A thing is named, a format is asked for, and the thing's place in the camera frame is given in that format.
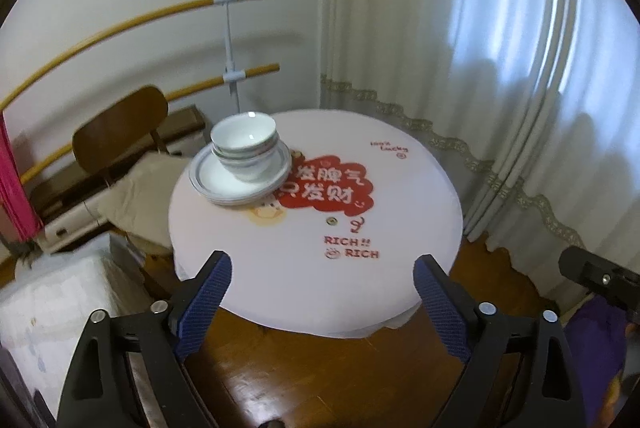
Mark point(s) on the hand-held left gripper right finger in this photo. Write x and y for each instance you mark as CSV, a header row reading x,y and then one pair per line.
x,y
440,308

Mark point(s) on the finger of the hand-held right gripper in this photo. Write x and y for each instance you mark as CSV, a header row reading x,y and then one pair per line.
x,y
595,275

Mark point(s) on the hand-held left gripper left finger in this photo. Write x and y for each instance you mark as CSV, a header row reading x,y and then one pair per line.
x,y
205,303

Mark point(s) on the large white bowl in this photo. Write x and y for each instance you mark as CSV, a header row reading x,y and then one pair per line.
x,y
250,170

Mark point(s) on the purple cloth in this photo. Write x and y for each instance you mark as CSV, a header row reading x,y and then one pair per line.
x,y
595,348

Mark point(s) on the round table white cloth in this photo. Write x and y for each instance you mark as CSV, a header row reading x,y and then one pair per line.
x,y
400,208

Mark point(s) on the white plastic bag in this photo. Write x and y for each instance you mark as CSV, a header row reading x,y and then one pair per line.
x,y
60,308

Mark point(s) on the white storage box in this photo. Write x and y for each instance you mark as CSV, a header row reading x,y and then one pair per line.
x,y
75,228

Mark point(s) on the low wooden cabinet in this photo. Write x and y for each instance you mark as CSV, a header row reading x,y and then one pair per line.
x,y
185,123

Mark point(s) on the pink cloth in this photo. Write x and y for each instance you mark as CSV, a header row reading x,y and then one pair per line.
x,y
17,188

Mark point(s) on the long wooden barre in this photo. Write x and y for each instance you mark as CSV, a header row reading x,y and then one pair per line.
x,y
125,20

